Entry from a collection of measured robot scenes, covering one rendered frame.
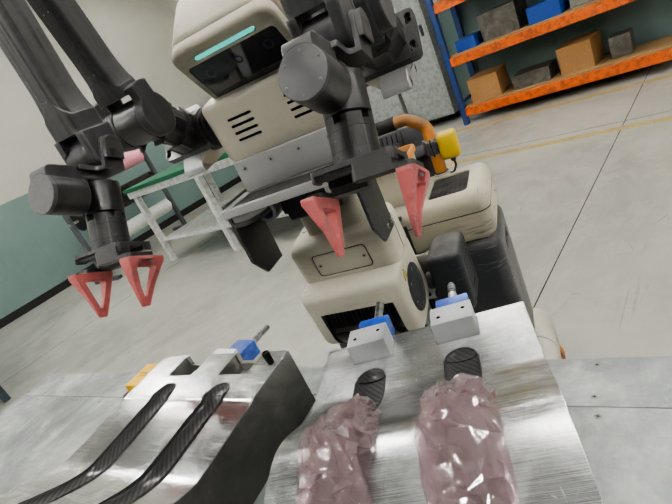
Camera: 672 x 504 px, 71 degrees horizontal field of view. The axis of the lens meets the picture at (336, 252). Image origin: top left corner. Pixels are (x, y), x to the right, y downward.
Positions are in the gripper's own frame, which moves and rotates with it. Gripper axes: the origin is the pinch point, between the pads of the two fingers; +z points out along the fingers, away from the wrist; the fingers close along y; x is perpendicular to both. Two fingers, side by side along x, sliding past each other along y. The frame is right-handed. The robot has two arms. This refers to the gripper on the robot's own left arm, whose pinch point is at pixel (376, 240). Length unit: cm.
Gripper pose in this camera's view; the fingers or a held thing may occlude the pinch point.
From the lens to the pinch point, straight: 54.5
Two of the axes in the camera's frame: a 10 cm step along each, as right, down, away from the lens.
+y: 8.7, -2.3, -4.3
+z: 2.2, 9.7, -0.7
